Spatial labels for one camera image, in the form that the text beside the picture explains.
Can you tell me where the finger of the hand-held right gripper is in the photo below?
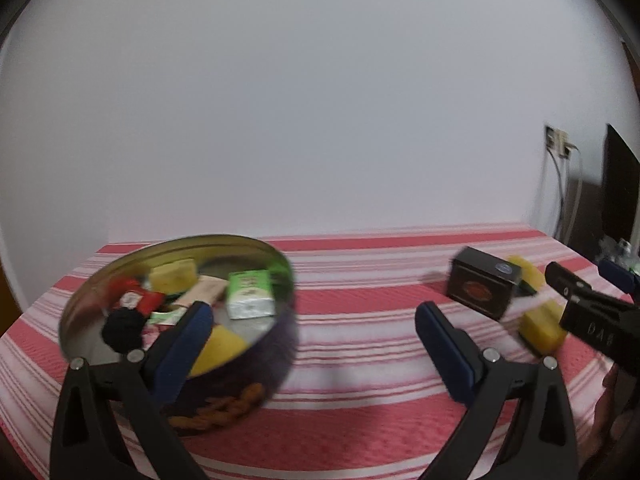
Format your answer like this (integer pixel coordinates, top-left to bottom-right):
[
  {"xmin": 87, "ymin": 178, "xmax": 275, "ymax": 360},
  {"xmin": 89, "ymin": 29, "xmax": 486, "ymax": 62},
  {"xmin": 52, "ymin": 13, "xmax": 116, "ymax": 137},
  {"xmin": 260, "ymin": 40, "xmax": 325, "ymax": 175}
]
[
  {"xmin": 597, "ymin": 258, "xmax": 640, "ymax": 295},
  {"xmin": 544, "ymin": 261, "xmax": 640, "ymax": 367}
]

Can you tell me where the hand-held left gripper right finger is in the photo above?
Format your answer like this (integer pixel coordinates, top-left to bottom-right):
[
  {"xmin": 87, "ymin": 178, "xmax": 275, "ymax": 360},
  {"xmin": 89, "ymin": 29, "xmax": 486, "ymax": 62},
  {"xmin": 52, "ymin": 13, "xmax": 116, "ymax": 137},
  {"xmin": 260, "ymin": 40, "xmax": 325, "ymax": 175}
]
[{"xmin": 415, "ymin": 301, "xmax": 581, "ymax": 480}]

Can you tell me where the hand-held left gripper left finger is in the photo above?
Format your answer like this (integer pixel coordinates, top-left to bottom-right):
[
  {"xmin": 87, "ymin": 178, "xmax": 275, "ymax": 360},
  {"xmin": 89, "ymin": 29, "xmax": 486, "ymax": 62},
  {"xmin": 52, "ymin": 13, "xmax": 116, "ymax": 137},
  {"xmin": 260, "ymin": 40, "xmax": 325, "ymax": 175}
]
[{"xmin": 50, "ymin": 301, "xmax": 214, "ymax": 480}]

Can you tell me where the pink white snack packet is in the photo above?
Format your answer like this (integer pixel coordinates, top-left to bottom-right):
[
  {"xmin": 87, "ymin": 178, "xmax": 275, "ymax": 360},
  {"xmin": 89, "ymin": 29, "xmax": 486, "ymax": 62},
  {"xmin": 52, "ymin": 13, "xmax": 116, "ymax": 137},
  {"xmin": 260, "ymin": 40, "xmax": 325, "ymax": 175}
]
[{"xmin": 146, "ymin": 308, "xmax": 188, "ymax": 329}]

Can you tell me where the black knitted sock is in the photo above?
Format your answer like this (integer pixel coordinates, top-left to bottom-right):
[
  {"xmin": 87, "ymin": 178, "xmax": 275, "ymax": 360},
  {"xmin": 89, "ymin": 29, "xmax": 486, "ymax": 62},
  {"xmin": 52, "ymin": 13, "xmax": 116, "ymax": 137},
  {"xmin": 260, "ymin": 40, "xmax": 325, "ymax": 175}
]
[{"xmin": 101, "ymin": 308, "xmax": 149, "ymax": 354}]

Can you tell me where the small beige candy packet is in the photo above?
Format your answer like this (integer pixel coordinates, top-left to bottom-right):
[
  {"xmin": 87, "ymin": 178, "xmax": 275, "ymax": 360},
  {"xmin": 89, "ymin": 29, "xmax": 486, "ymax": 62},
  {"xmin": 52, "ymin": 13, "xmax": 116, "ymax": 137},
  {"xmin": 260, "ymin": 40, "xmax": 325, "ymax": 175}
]
[{"xmin": 172, "ymin": 276, "xmax": 231, "ymax": 311}]

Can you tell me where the round metal tin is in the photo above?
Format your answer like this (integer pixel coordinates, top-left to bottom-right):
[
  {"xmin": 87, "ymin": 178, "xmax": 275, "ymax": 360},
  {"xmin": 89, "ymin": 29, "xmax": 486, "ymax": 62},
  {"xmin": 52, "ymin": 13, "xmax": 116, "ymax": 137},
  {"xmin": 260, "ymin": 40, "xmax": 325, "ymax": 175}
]
[{"xmin": 59, "ymin": 233, "xmax": 301, "ymax": 436}]

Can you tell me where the red foil packet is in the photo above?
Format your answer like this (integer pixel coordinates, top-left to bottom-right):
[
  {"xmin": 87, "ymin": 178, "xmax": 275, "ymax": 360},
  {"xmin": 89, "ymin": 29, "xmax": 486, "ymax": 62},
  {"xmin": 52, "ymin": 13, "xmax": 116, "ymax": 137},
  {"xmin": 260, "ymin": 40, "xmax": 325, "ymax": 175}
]
[{"xmin": 107, "ymin": 277, "xmax": 166, "ymax": 318}]

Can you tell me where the green tissue pack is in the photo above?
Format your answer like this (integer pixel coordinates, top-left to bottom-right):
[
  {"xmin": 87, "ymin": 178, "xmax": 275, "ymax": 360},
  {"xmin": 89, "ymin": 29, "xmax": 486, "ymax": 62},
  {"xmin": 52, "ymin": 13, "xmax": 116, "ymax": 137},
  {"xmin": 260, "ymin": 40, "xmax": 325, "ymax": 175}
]
[{"xmin": 226, "ymin": 270, "xmax": 277, "ymax": 320}]

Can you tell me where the person's right hand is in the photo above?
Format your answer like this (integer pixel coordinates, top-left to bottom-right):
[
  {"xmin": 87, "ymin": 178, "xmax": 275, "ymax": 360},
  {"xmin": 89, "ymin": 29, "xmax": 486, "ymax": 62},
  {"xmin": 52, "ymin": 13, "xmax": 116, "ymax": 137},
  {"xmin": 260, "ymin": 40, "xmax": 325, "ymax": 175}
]
[{"xmin": 589, "ymin": 362, "xmax": 627, "ymax": 462}]

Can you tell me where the black cardboard box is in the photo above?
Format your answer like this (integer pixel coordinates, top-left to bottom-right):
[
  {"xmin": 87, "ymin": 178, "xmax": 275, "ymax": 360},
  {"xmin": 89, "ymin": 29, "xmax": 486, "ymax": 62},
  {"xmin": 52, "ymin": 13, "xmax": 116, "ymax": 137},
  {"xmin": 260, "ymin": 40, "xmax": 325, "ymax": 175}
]
[{"xmin": 446, "ymin": 246, "xmax": 523, "ymax": 321}]

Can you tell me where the black monitor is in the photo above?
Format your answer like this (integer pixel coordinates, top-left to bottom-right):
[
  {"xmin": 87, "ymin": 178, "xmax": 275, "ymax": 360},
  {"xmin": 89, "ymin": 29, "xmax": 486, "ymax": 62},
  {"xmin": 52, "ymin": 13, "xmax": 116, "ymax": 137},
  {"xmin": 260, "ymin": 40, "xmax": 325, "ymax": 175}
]
[{"xmin": 600, "ymin": 124, "xmax": 640, "ymax": 261}]

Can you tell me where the pink striped tablecloth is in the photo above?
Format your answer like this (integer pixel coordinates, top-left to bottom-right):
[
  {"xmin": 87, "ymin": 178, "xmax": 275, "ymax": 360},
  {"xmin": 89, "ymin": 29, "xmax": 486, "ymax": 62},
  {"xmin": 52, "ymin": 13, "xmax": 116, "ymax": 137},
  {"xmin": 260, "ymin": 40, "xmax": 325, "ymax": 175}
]
[{"xmin": 0, "ymin": 227, "xmax": 640, "ymax": 480}]

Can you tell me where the white cable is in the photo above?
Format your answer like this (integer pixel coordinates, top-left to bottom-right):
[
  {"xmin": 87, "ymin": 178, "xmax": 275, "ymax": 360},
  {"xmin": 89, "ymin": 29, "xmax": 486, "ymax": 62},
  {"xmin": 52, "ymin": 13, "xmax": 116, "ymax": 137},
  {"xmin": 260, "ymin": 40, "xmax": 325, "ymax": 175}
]
[{"xmin": 562, "ymin": 144, "xmax": 585, "ymax": 244}]

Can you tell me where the black cable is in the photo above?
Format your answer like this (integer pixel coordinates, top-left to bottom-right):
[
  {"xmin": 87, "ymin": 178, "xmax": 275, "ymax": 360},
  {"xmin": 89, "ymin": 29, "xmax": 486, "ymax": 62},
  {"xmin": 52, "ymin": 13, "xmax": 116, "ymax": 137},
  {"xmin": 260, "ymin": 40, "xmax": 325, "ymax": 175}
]
[{"xmin": 546, "ymin": 150, "xmax": 565, "ymax": 239}]

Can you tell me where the white wall socket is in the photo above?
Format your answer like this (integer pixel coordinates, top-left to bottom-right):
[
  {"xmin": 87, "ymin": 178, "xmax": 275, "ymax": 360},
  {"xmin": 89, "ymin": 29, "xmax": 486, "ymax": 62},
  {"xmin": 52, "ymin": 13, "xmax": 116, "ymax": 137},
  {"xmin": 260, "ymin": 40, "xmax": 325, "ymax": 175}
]
[{"xmin": 544, "ymin": 124, "xmax": 574, "ymax": 159}]

